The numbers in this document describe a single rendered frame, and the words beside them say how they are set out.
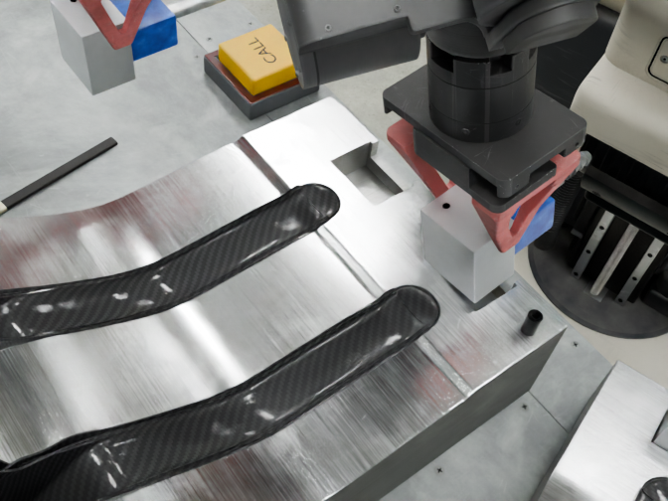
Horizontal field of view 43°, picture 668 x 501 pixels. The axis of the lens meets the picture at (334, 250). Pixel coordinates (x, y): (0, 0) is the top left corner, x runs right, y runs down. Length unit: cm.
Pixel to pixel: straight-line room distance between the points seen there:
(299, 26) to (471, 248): 20
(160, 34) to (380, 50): 29
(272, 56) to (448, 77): 37
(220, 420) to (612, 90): 56
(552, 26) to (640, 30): 55
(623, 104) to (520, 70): 46
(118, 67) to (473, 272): 30
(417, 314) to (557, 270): 88
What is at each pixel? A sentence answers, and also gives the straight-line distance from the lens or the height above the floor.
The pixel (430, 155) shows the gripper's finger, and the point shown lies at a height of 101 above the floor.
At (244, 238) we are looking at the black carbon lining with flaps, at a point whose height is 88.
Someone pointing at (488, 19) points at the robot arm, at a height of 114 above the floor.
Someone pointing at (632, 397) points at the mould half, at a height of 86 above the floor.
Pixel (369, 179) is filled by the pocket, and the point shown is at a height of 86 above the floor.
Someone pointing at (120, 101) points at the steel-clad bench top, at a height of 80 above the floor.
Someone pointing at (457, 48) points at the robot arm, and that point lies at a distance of 42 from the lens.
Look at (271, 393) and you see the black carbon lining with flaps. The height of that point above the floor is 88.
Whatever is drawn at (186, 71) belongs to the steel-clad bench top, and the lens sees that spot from 83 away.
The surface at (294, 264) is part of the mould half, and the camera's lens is 57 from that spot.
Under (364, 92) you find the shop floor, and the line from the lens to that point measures 203.
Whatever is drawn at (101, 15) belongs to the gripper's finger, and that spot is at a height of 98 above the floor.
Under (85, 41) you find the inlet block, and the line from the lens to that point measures 62.
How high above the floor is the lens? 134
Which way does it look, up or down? 52 degrees down
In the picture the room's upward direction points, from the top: 9 degrees clockwise
